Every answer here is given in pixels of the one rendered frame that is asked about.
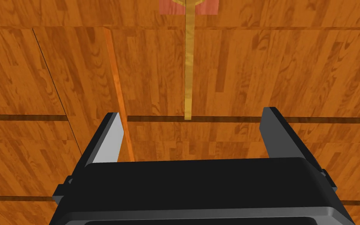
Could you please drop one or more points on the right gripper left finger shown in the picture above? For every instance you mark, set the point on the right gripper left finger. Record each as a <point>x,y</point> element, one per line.
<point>108,143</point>

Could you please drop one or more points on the pink square plate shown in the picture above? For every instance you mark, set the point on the pink square plate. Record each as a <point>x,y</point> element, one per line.
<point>167,7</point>

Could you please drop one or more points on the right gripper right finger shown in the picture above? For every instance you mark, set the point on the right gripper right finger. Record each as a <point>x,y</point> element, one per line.
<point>280,140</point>

